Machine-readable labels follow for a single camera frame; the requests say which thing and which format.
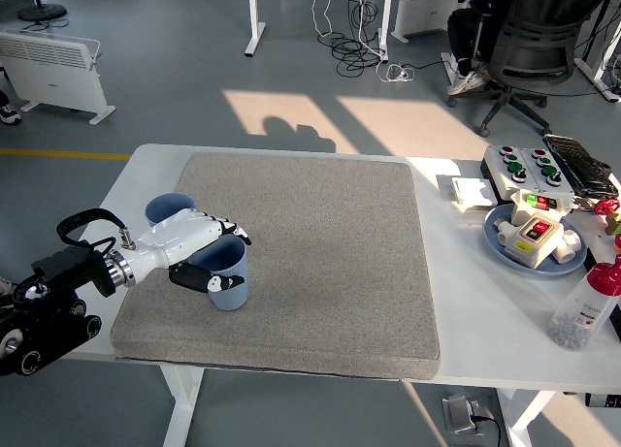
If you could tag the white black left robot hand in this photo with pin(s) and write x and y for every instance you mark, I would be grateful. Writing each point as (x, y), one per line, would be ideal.
(179, 233)

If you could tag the blue ribbed cup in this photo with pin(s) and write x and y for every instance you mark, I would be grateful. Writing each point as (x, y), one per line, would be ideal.
(230, 299)
(162, 207)

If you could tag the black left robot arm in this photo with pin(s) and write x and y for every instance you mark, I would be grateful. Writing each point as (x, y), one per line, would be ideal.
(58, 282)

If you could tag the white push-button control box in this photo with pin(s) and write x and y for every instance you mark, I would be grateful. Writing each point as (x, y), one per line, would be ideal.
(504, 173)
(553, 178)

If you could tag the grey-brown foam mat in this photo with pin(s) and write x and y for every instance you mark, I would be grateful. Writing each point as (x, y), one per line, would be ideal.
(315, 272)

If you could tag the white table leg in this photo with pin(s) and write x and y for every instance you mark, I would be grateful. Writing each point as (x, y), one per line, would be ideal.
(531, 420)
(182, 408)

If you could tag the white panel heater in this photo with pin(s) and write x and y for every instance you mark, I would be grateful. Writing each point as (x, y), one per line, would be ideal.
(427, 6)
(48, 73)

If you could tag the white desk leg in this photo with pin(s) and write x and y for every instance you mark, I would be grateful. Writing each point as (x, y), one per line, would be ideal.
(383, 20)
(254, 30)
(592, 71)

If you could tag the black fan stand base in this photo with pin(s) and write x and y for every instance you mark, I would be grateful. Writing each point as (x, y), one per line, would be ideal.
(42, 13)

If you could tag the blue plate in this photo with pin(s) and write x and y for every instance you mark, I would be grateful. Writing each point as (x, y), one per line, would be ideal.
(492, 243)

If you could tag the white pipe fitting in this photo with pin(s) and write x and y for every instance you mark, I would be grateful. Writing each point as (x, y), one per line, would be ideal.
(502, 231)
(567, 245)

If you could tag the grey foot pedal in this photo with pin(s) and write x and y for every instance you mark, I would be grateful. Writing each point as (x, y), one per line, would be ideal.
(458, 413)

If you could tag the seated person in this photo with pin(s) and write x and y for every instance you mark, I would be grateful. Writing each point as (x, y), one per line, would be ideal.
(461, 30)

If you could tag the white box green red labels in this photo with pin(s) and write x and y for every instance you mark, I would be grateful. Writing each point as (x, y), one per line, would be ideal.
(543, 202)

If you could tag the grey mesh office chair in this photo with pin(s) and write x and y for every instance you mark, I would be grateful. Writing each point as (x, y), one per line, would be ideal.
(533, 40)

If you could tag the clear bottle red cap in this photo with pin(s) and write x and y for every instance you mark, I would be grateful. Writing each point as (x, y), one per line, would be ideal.
(587, 311)

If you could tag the red valve handwheel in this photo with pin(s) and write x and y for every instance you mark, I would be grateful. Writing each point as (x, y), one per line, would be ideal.
(605, 207)

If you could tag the olive metal fitting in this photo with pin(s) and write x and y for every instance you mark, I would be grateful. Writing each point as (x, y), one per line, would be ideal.
(613, 224)

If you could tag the white switch box red button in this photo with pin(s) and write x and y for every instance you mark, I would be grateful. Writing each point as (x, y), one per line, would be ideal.
(531, 241)

